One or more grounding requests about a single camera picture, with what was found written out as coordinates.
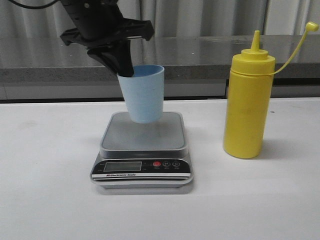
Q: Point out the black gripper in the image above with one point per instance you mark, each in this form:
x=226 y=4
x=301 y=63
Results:
x=100 y=23

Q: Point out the light blue plastic cup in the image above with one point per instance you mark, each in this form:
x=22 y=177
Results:
x=144 y=93

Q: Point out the yellow squeeze bottle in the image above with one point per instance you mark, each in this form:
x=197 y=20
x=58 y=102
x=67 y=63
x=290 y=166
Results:
x=249 y=90

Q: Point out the silver electronic kitchen scale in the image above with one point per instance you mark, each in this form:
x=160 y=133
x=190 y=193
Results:
x=153 y=156

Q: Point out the grey curtain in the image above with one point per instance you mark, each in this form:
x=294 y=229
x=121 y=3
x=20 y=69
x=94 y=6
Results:
x=171 y=18

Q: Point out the grey stone counter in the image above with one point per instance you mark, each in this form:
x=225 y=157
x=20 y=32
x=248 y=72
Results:
x=43 y=69

